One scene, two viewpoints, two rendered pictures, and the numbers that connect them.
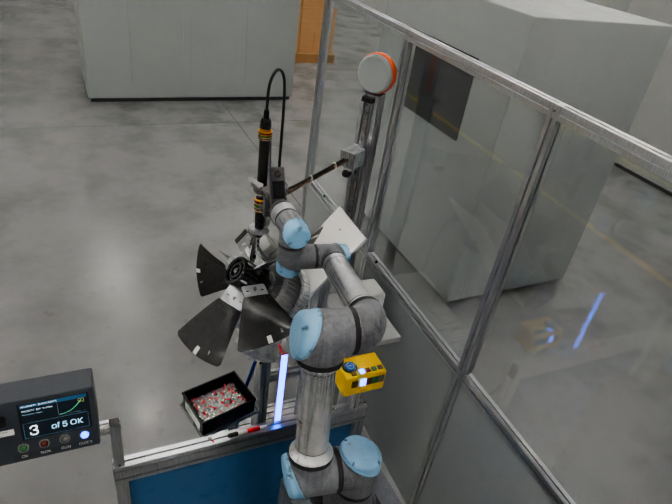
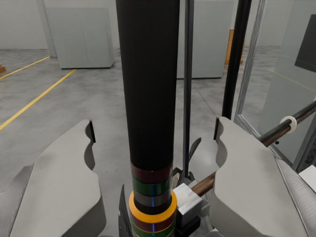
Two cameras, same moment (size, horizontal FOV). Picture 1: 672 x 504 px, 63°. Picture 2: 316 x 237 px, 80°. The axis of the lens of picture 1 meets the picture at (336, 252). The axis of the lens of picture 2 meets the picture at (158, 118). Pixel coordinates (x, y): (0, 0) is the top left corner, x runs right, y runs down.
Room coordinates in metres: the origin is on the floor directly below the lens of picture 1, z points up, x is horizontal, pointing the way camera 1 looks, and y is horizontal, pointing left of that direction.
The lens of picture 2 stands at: (1.51, 0.22, 1.72)
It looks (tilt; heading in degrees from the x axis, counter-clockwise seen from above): 29 degrees down; 26
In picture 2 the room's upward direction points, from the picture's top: straight up
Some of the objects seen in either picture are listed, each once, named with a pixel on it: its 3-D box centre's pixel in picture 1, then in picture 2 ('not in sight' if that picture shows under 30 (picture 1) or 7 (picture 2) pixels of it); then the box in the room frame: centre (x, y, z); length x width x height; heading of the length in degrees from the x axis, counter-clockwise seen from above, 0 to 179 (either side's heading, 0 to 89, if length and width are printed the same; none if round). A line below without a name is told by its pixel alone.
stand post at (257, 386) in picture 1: (260, 393); not in sight; (1.78, 0.25, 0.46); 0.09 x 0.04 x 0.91; 28
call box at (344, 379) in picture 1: (359, 375); not in sight; (1.43, -0.15, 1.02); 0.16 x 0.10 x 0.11; 118
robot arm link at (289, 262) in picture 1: (295, 257); not in sight; (1.35, 0.12, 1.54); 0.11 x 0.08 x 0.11; 111
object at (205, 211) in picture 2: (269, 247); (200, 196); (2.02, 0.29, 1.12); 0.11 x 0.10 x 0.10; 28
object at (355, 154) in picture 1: (353, 156); not in sight; (2.17, -0.01, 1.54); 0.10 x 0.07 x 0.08; 153
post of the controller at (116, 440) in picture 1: (116, 443); not in sight; (1.05, 0.58, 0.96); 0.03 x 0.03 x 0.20; 28
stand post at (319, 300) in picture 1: (308, 365); not in sight; (1.89, 0.04, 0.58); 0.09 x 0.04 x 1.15; 28
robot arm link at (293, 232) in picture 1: (292, 229); not in sight; (1.35, 0.13, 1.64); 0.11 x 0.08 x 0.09; 28
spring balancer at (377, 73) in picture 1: (377, 73); not in sight; (2.25, -0.05, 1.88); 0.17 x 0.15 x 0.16; 28
